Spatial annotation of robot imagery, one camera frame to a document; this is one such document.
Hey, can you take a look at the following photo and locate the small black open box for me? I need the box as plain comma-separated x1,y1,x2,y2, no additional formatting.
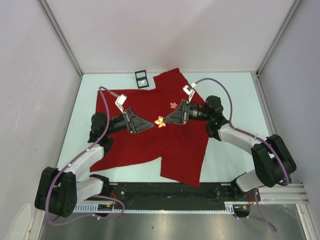
134,70,150,89

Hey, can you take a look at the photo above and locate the aluminium frame rail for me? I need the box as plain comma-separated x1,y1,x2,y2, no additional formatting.
259,183,309,205

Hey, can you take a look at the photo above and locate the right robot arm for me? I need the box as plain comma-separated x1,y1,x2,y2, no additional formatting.
164,95,297,201

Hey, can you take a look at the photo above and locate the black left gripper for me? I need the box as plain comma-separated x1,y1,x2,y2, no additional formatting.
104,107,154,136

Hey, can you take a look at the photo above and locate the red t-shirt garment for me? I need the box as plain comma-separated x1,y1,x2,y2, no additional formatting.
90,68,209,187

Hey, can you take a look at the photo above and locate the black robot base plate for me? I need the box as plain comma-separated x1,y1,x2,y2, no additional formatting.
82,181,261,219

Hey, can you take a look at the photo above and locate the grey slotted cable duct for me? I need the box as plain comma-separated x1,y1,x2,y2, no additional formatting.
73,202,251,215

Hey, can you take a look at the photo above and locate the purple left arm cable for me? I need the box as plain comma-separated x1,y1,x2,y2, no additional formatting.
44,86,126,226

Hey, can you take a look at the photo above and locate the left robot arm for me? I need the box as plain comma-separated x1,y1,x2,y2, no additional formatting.
34,108,154,218

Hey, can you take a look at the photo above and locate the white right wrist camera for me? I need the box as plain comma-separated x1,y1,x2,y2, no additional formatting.
182,83,196,102

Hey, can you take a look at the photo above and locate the gold maple leaf brooch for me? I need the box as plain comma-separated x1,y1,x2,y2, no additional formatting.
154,116,166,128

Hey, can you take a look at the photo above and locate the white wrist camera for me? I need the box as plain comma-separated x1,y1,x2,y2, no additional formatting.
182,83,196,102
115,94,127,114

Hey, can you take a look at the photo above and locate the white leaf print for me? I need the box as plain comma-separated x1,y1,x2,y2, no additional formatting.
170,102,178,109

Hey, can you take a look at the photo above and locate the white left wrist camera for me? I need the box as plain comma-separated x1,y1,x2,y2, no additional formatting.
115,94,127,114

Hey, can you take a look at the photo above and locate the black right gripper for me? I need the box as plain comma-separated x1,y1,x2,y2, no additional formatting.
163,99,211,125

